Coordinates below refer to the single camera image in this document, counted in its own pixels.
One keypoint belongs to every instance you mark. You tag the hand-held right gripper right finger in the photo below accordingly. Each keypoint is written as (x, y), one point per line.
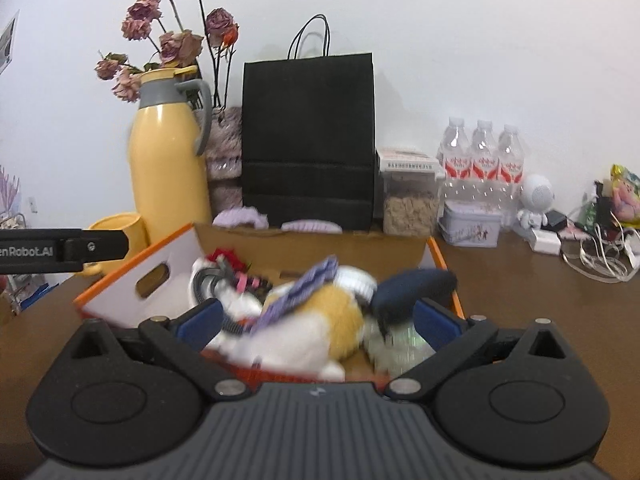
(435, 326)

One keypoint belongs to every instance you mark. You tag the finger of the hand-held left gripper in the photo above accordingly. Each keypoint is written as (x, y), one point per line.
(100, 247)

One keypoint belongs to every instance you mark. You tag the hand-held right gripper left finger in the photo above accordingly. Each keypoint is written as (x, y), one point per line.
(200, 322)

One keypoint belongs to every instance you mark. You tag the navy zip pouch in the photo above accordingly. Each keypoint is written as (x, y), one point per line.
(410, 292)

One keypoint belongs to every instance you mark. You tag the iridescent clear bag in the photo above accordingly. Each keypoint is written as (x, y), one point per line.
(395, 350)

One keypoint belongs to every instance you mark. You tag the red cardboard box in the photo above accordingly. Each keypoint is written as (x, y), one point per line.
(165, 255)

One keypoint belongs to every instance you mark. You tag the red artificial rose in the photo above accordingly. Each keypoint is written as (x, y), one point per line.
(227, 257)

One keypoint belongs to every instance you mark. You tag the white and yellow plush sheep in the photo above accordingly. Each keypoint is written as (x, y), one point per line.
(320, 330)

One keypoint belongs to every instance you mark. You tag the yellow mug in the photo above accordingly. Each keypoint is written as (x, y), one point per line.
(122, 222)

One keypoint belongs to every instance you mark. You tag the blue and white leaflets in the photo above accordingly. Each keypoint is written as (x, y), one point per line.
(30, 295)

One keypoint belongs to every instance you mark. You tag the yellow thermos jug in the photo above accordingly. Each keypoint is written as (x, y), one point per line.
(167, 175)

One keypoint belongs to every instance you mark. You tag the grey tin box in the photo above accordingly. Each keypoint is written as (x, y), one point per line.
(470, 225)

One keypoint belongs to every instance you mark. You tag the purple terry headband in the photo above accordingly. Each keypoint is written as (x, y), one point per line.
(310, 226)
(240, 217)

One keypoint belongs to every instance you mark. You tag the clear seed container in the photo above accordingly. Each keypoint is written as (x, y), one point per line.
(410, 210)

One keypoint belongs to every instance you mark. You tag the white charger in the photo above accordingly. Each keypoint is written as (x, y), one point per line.
(546, 243)

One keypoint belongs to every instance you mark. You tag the pink textured vase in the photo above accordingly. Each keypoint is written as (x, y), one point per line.
(225, 160)

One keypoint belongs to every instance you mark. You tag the black power adapter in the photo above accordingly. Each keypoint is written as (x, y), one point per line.
(556, 220)

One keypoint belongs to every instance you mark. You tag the white robot toy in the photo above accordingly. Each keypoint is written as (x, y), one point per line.
(536, 195)

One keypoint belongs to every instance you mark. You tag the white flat carton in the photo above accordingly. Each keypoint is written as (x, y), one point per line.
(407, 157)

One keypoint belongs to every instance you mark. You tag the black and green gadget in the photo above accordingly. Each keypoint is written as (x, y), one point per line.
(597, 207)

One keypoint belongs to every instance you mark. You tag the dried rose bouquet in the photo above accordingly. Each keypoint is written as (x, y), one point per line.
(175, 45)

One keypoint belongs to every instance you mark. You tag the black paper bag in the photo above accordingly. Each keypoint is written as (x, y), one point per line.
(307, 135)

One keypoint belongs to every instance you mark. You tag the yellow pink snack packet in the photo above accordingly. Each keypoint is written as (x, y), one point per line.
(627, 195)

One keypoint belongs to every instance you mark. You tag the purple wall sticker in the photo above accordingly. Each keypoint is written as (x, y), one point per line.
(10, 192)

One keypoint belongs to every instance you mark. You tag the wall poster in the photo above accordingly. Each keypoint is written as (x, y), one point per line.
(7, 42)

